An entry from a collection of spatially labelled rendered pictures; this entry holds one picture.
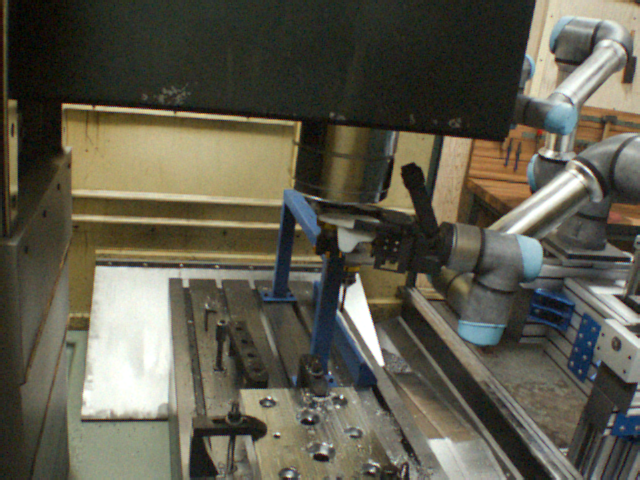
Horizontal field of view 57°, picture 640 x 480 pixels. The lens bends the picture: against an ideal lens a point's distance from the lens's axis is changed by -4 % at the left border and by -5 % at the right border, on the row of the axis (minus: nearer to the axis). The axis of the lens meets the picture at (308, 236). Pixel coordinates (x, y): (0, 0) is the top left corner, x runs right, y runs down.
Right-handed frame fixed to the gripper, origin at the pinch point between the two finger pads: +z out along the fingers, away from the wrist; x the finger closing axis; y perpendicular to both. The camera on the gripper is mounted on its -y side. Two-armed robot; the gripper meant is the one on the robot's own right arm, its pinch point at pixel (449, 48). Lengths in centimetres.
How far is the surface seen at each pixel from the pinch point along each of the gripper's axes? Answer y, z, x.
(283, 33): 1, 64, -19
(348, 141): 14, 51, -21
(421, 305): 86, -53, 27
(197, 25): 1, 73, -14
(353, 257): 44.5, 21.2, -0.3
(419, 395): 95, -19, 0
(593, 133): 40, -286, 70
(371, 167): 18, 48, -23
